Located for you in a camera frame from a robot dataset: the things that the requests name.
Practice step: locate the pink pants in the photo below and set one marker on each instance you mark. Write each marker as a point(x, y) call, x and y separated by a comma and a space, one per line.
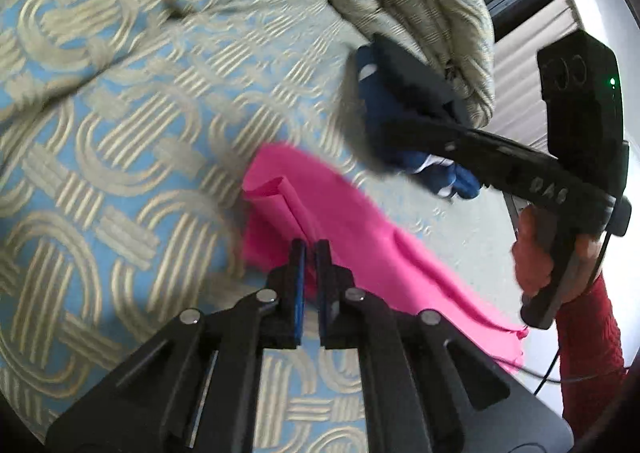
point(350, 213)

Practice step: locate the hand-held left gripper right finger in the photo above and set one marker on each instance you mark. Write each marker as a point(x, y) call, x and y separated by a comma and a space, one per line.
point(323, 283)

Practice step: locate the patterned blue beige bedspread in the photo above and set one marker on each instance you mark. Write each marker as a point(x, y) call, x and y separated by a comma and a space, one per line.
point(125, 133)

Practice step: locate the black garment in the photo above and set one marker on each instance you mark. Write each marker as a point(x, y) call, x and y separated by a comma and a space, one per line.
point(410, 73)

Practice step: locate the person's right hand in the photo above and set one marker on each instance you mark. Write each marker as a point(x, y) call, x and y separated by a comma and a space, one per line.
point(530, 258)

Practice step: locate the dark blue garment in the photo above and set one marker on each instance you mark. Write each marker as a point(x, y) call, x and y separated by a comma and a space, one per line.
point(385, 133)

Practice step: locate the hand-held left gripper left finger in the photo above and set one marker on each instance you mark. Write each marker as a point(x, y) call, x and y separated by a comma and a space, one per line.
point(299, 283)

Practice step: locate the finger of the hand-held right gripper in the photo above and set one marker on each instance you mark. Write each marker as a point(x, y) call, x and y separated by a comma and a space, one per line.
point(440, 135)

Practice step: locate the person's red-sleeved right forearm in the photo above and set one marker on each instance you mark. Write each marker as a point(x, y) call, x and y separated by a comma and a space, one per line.
point(590, 343)

